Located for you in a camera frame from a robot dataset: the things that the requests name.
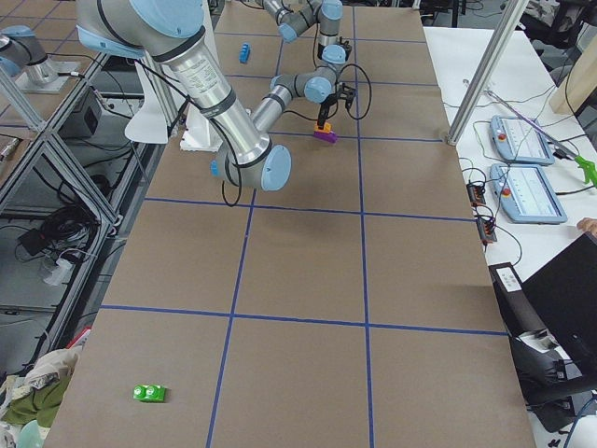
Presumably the aluminium profile post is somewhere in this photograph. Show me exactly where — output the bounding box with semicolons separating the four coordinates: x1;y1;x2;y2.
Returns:
446;0;528;147

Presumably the black camera cable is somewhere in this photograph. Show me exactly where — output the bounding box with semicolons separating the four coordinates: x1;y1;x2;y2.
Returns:
338;63;373;122

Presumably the crumpled cloth pile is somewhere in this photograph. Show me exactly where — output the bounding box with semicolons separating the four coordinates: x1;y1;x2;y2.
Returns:
1;346;82;447

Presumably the purple trapezoid block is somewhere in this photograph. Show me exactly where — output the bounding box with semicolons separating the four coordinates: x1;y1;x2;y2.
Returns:
313;131;338;144

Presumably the teach pendant tablet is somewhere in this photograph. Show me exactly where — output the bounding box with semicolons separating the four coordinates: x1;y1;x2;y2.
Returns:
489;163;568;224
490;115;555;166

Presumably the far teach pendant tablet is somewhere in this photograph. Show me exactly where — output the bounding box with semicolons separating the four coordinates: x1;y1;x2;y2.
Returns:
490;115;555;166

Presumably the black box with label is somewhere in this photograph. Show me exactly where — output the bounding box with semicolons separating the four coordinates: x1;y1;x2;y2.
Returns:
488;262;525;336

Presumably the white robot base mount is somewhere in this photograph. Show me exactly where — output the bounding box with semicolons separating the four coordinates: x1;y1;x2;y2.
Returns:
180;105;223;152

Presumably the orange trapezoid block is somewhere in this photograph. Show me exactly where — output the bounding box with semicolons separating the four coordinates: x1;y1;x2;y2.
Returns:
313;121;332;133

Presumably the long blue toy brick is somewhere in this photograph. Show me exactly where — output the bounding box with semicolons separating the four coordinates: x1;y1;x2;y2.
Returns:
239;42;251;64

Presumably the green toy brick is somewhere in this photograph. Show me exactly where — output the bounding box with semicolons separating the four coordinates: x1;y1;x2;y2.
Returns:
132;385;168;403

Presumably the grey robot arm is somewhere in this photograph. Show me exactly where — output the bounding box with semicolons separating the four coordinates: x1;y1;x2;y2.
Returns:
76;1;354;191
242;0;352;72

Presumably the reacher grabber tool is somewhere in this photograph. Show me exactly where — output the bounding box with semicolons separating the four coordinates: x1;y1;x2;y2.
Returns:
483;89;597;188

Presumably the black cable bundle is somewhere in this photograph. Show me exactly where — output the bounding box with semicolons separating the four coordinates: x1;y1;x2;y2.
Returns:
459;120;523;267

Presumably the aluminium frame rack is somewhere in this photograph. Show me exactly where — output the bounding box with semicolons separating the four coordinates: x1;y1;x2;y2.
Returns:
1;50;163;376

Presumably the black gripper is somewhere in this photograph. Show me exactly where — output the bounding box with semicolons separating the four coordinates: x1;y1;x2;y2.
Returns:
316;83;354;127
338;36;353;59

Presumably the near teach pendant tablet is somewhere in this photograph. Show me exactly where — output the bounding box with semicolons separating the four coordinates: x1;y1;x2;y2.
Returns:
489;163;568;224

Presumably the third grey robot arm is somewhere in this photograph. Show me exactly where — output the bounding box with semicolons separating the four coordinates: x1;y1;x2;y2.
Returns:
1;25;79;94

